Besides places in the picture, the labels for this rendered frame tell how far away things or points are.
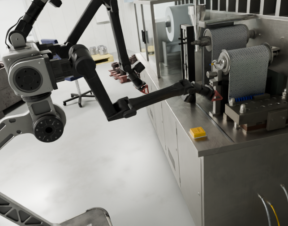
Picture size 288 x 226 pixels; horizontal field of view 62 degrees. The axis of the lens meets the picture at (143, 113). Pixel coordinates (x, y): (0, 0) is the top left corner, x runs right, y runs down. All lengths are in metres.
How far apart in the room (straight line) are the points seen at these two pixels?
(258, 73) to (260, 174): 0.59
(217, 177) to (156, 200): 0.96
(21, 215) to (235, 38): 1.72
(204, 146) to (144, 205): 1.10
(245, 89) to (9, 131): 1.32
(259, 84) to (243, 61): 0.20
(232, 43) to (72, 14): 6.84
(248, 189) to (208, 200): 0.25
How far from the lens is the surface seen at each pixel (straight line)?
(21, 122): 1.35
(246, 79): 1.54
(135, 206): 2.27
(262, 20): 1.77
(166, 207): 2.22
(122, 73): 5.27
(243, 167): 1.49
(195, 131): 1.41
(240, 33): 1.72
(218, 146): 1.33
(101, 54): 7.52
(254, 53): 1.53
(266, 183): 1.67
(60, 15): 8.10
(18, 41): 1.15
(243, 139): 1.40
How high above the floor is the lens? 1.66
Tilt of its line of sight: 26 degrees down
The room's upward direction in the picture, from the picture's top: 8 degrees counter-clockwise
